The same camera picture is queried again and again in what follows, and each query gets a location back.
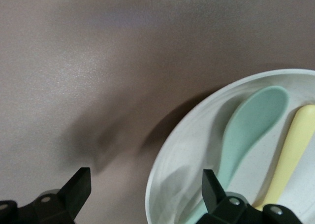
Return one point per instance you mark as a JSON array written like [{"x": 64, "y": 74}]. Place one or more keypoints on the teal green plastic spoon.
[{"x": 246, "y": 125}]

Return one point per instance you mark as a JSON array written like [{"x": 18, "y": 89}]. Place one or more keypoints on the round off-white plate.
[{"x": 197, "y": 135}]

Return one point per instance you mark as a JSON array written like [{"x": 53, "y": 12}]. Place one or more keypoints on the yellow plastic fork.
[{"x": 295, "y": 140}]

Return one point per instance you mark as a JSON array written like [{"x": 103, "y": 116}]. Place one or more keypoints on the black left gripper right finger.
[{"x": 214, "y": 199}]

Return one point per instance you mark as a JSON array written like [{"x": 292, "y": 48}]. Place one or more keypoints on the brown table cover mat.
[{"x": 73, "y": 61}]

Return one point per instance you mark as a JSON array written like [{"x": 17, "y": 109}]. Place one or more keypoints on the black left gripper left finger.
[{"x": 73, "y": 192}]

